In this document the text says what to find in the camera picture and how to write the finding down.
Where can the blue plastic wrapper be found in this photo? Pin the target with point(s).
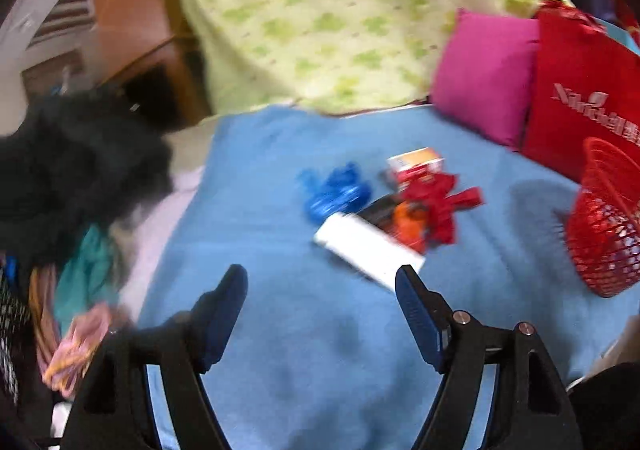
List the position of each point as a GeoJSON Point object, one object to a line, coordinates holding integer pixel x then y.
{"type": "Point", "coordinates": [335, 190]}

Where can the red plastic wrapper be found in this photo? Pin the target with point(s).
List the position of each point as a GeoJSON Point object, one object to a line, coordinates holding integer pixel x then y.
{"type": "Point", "coordinates": [435, 205]}

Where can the black fluffy cloth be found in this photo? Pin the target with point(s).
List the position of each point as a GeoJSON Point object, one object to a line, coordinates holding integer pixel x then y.
{"type": "Point", "coordinates": [75, 169]}

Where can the striped woven cloth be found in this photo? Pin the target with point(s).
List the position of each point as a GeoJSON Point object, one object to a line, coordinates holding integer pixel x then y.
{"type": "Point", "coordinates": [42, 310]}

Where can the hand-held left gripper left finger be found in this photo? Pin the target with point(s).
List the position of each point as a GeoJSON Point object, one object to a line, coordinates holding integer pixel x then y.
{"type": "Point", "coordinates": [227, 310]}

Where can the red plastic mesh basket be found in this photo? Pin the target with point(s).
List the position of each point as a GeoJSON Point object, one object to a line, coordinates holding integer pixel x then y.
{"type": "Point", "coordinates": [600, 240]}

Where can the pink orange patterned cloth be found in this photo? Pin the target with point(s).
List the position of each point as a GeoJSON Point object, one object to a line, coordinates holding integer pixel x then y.
{"type": "Point", "coordinates": [75, 350]}

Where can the pink pillow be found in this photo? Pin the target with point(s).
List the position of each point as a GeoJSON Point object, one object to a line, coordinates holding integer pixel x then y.
{"type": "Point", "coordinates": [480, 69]}

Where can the green clover print blanket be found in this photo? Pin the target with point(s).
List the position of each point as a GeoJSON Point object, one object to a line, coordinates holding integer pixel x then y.
{"type": "Point", "coordinates": [325, 19]}

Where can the black wrapper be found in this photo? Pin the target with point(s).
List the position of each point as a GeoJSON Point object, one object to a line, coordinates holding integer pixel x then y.
{"type": "Point", "coordinates": [382, 215]}

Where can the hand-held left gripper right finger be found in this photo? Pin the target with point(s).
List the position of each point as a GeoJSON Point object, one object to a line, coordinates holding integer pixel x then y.
{"type": "Point", "coordinates": [417, 315]}

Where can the teal cloth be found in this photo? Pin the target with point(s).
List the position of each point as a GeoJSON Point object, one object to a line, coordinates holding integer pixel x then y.
{"type": "Point", "coordinates": [85, 270]}

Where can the long white box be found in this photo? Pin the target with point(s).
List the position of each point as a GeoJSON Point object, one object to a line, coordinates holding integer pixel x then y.
{"type": "Point", "coordinates": [365, 245]}

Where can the small orange white carton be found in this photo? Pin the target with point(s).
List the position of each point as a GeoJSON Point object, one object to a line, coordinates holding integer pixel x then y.
{"type": "Point", "coordinates": [415, 162]}

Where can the red paper gift bag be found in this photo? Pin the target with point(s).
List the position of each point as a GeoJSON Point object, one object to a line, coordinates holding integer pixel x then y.
{"type": "Point", "coordinates": [565, 119]}

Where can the orange wrapper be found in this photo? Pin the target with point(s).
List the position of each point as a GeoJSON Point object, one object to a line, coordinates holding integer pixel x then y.
{"type": "Point", "coordinates": [407, 225]}

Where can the blue towel blanket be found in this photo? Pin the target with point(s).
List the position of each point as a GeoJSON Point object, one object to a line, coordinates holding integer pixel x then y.
{"type": "Point", "coordinates": [300, 355]}

